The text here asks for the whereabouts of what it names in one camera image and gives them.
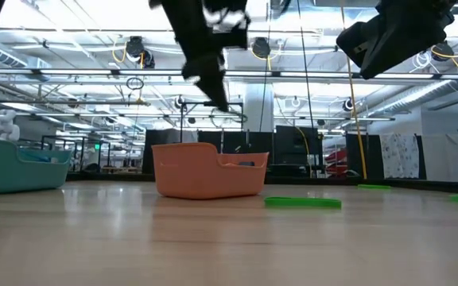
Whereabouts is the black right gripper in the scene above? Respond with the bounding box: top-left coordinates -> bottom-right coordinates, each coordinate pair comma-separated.
336,0 -> 456,80

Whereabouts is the orange plastic basket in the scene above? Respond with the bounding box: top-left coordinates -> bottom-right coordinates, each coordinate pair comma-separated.
151,142 -> 270,200

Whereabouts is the black hanging cable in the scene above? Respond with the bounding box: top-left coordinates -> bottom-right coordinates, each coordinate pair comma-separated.
296,0 -> 316,130

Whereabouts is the red object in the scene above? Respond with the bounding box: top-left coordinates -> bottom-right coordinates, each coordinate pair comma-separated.
324,149 -> 349,176

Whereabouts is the black boom stand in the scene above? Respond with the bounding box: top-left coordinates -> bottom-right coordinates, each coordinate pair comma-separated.
178,100 -> 245,143

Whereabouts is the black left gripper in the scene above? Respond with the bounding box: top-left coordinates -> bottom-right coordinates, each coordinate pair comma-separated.
149,0 -> 252,113

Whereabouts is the white sculpted figure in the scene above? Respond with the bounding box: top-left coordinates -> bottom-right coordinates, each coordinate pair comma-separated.
0,110 -> 21,143

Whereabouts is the white patterned cloth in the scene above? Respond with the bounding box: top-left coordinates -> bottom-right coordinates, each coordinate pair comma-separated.
379,133 -> 421,180

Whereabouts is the teal plastic basket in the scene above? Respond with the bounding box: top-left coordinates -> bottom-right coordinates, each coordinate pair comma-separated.
0,138 -> 72,195

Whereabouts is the black partition panel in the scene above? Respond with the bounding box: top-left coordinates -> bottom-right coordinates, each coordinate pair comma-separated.
196,130 -> 277,178
346,133 -> 385,180
143,129 -> 198,176
274,126 -> 324,178

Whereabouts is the yellow cable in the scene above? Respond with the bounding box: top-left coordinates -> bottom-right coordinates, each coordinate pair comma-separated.
340,7 -> 369,180

